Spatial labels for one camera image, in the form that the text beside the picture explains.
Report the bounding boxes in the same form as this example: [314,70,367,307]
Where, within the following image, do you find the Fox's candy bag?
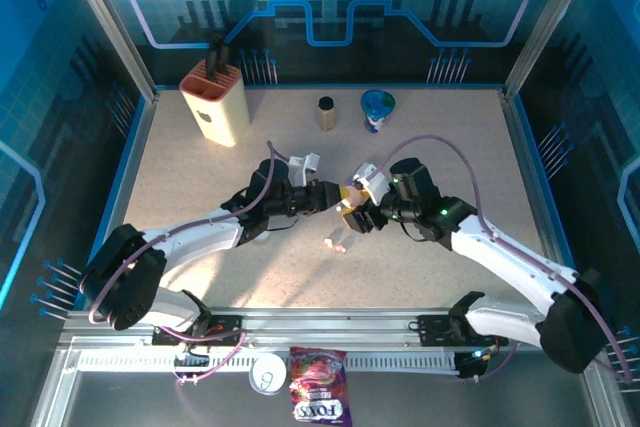
[288,345,354,427]

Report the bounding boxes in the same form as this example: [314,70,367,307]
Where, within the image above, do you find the beige knife block orange top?
[178,59,252,148]

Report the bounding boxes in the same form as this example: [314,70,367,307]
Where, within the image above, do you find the black controller box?
[453,350,490,381]

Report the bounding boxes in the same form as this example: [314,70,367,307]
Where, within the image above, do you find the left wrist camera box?
[288,151,322,189]

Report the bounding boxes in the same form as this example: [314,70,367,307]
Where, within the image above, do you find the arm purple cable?
[369,134,632,386]
[88,140,296,387]

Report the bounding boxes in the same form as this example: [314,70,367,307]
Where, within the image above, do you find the aluminium frame post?
[501,0,601,103]
[55,0,159,102]

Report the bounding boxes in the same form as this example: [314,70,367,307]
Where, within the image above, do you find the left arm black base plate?
[151,314,247,348]

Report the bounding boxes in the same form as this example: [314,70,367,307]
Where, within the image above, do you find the blue plastic cup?
[360,89,397,134]

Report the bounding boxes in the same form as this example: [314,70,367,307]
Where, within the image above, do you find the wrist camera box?
[288,151,322,189]
[351,161,392,198]

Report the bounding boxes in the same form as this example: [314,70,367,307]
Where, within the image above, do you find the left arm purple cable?
[88,140,296,387]

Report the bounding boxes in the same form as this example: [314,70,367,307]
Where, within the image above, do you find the aluminium frame rail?
[57,307,604,351]

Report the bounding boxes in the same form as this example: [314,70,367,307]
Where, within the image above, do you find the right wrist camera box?
[351,161,392,198]

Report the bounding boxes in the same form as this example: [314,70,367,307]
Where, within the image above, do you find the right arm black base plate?
[416,314,510,348]

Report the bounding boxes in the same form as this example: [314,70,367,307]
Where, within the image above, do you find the white round lid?
[248,352,289,397]

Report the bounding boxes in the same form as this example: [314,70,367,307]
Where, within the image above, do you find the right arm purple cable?
[369,134,632,386]

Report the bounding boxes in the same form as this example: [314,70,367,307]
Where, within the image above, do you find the wooden bottle black cap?
[317,95,337,132]

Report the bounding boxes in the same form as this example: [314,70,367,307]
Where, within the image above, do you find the white slotted cable duct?
[77,352,459,374]

